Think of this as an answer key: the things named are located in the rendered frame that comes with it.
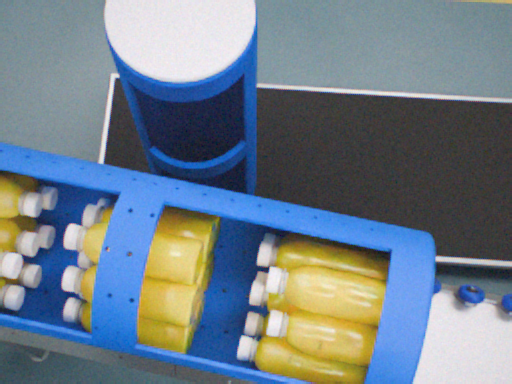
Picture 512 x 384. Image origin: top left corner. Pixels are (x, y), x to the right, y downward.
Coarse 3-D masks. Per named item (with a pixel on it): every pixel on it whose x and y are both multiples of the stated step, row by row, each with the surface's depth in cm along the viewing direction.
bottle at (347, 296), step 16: (288, 272) 120; (304, 272) 118; (320, 272) 117; (336, 272) 118; (288, 288) 118; (304, 288) 117; (320, 288) 116; (336, 288) 116; (352, 288) 116; (368, 288) 116; (384, 288) 116; (304, 304) 117; (320, 304) 117; (336, 304) 116; (352, 304) 116; (368, 304) 116; (352, 320) 118; (368, 320) 117
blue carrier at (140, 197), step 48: (0, 144) 126; (96, 192) 138; (144, 192) 119; (192, 192) 121; (144, 240) 114; (240, 240) 138; (336, 240) 117; (384, 240) 117; (432, 240) 119; (48, 288) 139; (96, 288) 114; (240, 288) 140; (432, 288) 112; (48, 336) 125; (96, 336) 119; (240, 336) 136; (384, 336) 111
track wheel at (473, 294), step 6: (462, 288) 139; (468, 288) 139; (474, 288) 139; (480, 288) 140; (462, 294) 138; (468, 294) 137; (474, 294) 137; (480, 294) 138; (468, 300) 137; (474, 300) 137; (480, 300) 137
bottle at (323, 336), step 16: (288, 320) 121; (304, 320) 120; (320, 320) 119; (336, 320) 120; (288, 336) 120; (304, 336) 119; (320, 336) 119; (336, 336) 119; (352, 336) 118; (368, 336) 118; (304, 352) 121; (320, 352) 120; (336, 352) 119; (352, 352) 119; (368, 352) 118
